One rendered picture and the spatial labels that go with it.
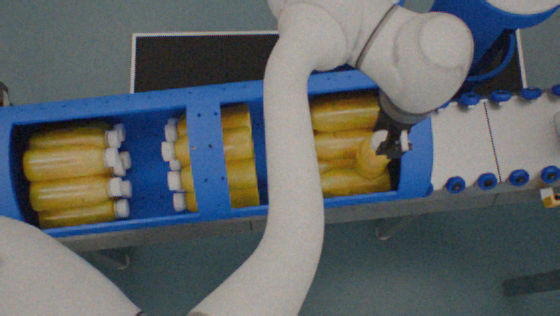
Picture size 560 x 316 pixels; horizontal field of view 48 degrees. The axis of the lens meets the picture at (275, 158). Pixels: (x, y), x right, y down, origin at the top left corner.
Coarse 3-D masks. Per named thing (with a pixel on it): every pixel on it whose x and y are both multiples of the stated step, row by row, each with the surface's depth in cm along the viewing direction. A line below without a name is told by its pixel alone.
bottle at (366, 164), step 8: (368, 136) 124; (360, 144) 127; (368, 144) 122; (360, 152) 126; (368, 152) 123; (360, 160) 128; (368, 160) 124; (376, 160) 123; (384, 160) 123; (360, 168) 132; (368, 168) 128; (376, 168) 127; (384, 168) 131; (368, 176) 134; (376, 176) 135
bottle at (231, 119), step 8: (224, 112) 135; (232, 112) 135; (240, 112) 135; (248, 112) 135; (184, 120) 134; (224, 120) 133; (232, 120) 133; (240, 120) 133; (248, 120) 133; (176, 128) 134; (184, 128) 133; (224, 128) 133; (176, 136) 134
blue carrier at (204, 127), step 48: (144, 96) 128; (192, 96) 127; (240, 96) 126; (0, 144) 121; (144, 144) 148; (192, 144) 121; (432, 144) 123; (0, 192) 120; (144, 192) 146; (384, 192) 130
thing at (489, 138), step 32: (544, 96) 157; (448, 128) 155; (480, 128) 155; (512, 128) 155; (544, 128) 155; (448, 160) 152; (480, 160) 153; (512, 160) 153; (544, 160) 153; (512, 192) 154; (224, 224) 151; (256, 224) 153
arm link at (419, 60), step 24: (384, 24) 82; (408, 24) 80; (432, 24) 78; (456, 24) 78; (384, 48) 82; (408, 48) 78; (432, 48) 77; (456, 48) 77; (384, 72) 83; (408, 72) 80; (432, 72) 78; (456, 72) 78; (408, 96) 84; (432, 96) 82
